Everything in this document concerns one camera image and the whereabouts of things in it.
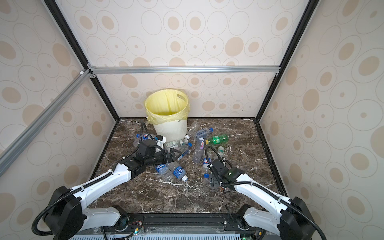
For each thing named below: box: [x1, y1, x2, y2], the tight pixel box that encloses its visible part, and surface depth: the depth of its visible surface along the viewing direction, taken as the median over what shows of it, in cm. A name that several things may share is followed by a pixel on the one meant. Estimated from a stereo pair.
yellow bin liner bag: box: [145, 89, 190, 125], surface depth 99 cm
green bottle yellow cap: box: [205, 134, 229, 145], surface depth 104 cm
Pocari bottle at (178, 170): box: [166, 161, 189, 182], surface depth 87 cm
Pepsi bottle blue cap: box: [202, 158, 212, 179], surface depth 92 cm
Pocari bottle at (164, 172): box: [155, 163, 174, 182], surface depth 89 cm
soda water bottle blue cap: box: [195, 127, 214, 138], surface depth 107 cm
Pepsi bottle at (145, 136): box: [136, 133, 149, 141], surface depth 105 cm
